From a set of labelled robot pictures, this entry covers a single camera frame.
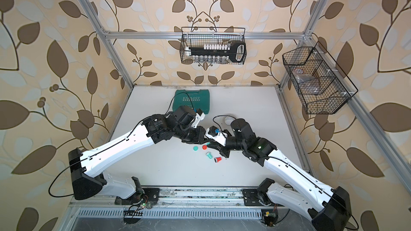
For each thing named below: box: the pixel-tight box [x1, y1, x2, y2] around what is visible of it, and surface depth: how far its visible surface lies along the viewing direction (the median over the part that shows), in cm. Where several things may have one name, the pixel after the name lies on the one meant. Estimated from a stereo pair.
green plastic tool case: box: [172, 89, 211, 115], surface depth 110 cm
